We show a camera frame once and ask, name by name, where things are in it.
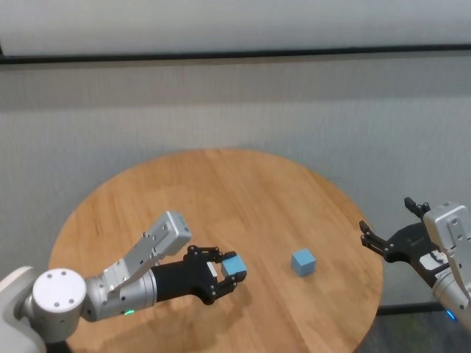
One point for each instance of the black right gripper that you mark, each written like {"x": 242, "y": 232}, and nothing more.
{"x": 408, "y": 246}

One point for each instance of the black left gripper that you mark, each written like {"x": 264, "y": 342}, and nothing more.
{"x": 184, "y": 277}

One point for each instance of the blue wooden cube block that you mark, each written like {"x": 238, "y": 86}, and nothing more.
{"x": 233, "y": 265}
{"x": 304, "y": 263}

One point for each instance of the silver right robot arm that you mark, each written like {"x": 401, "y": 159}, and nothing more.
{"x": 452, "y": 296}

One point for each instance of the black floor bar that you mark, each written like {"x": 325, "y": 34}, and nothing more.
{"x": 404, "y": 310}

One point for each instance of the black wall strip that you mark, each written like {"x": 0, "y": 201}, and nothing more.
{"x": 235, "y": 56}

